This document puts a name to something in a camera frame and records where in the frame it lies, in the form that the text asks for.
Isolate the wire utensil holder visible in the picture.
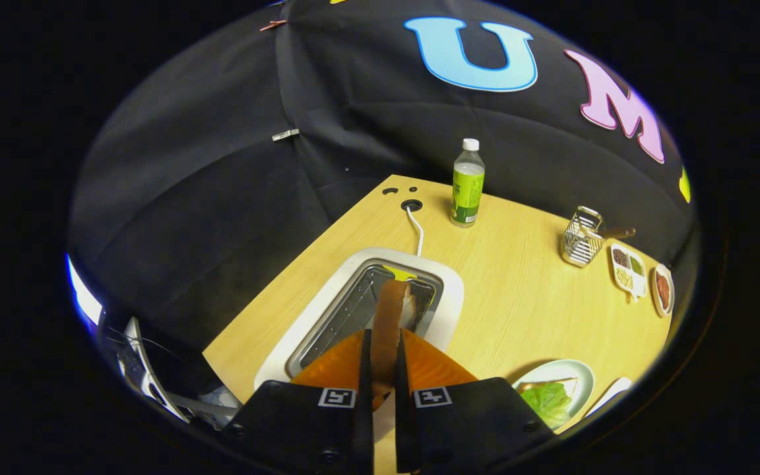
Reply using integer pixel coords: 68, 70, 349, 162
560, 206, 605, 268

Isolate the green label plastic bottle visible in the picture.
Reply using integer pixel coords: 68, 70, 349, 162
449, 138, 486, 228

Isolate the square toast slice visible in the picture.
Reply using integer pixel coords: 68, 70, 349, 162
517, 377, 579, 396

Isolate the white divided bean dish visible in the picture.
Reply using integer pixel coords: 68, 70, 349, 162
610, 243, 648, 301

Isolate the brown-crusted bread slice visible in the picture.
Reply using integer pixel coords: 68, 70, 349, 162
370, 280, 417, 396

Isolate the green lettuce leaf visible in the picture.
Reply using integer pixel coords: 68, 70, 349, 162
519, 383, 573, 429

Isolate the white power cable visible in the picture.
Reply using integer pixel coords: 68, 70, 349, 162
405, 206, 424, 258

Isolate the black backdrop cloth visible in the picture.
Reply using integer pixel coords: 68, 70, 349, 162
67, 0, 701, 370

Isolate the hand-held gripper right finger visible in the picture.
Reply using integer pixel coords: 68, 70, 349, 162
393, 329, 555, 475

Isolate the white toaster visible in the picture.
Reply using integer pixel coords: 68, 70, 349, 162
254, 247, 465, 390

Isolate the round white plate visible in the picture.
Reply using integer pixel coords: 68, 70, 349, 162
650, 264, 675, 317

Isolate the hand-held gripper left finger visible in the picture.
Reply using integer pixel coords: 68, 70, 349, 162
222, 329, 375, 475

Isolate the pale green round plate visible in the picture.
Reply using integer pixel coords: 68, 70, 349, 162
511, 359, 595, 433

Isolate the white square plate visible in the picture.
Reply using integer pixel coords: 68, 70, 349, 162
585, 377, 633, 418

